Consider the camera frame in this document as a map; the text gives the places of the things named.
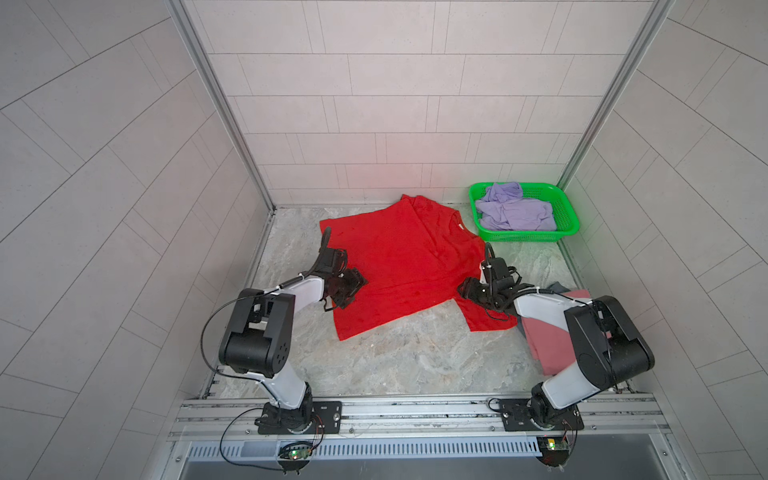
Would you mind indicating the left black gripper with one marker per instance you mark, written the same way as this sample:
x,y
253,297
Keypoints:
x,y
353,280

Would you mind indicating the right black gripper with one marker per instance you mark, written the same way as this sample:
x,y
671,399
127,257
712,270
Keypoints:
x,y
467,288

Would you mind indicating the red t-shirt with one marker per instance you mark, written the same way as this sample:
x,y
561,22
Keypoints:
x,y
414,255

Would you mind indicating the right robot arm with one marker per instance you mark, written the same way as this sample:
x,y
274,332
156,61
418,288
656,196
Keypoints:
x,y
608,347

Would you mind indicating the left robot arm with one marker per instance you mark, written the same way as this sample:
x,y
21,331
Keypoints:
x,y
257,340

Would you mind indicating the grey folded t-shirt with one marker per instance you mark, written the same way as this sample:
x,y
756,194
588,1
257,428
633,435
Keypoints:
x,y
556,288

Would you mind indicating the pink folded t-shirt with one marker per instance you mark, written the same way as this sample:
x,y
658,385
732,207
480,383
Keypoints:
x,y
545,327

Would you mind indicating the green plastic basket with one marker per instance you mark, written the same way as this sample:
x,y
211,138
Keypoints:
x,y
567,221

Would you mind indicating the purple t-shirt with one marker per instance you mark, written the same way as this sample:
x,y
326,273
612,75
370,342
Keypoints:
x,y
504,208

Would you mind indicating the right circuit board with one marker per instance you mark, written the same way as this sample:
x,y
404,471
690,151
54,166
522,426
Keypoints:
x,y
555,451

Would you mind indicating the circuit board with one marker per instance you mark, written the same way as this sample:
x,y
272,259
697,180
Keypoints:
x,y
296,451
555,451

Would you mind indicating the left circuit board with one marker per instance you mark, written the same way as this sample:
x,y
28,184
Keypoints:
x,y
296,451

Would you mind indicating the ventilation grille strip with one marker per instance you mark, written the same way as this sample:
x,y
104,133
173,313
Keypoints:
x,y
384,448

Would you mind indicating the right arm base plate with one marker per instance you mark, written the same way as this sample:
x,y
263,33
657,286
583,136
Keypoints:
x,y
536,414

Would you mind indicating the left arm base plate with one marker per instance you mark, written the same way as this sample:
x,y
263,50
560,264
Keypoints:
x,y
324,416

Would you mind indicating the aluminium mounting rail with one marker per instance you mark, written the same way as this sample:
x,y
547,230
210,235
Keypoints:
x,y
420,416

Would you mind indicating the left corner metal post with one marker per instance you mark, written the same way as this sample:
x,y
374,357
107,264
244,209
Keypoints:
x,y
191,39

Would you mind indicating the corner metal post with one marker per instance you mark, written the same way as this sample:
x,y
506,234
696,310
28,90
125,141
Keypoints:
x,y
191,39
638,48

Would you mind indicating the right corner metal post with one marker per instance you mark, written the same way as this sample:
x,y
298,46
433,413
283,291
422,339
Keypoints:
x,y
638,48

